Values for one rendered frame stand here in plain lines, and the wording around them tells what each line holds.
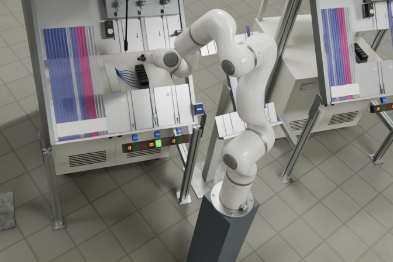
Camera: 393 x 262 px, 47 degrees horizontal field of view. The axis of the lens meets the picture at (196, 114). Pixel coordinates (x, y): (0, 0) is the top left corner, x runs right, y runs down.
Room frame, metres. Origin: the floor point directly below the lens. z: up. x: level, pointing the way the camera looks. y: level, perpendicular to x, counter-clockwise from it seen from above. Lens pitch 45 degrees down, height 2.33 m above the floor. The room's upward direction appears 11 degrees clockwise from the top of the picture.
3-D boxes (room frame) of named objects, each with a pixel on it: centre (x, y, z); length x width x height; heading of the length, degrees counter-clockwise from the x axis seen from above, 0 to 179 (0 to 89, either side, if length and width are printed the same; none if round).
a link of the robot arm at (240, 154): (1.11, -0.20, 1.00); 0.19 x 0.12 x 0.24; 144
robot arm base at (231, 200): (1.14, -0.22, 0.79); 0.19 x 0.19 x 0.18
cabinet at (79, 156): (1.95, 0.58, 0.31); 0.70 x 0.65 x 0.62; 116
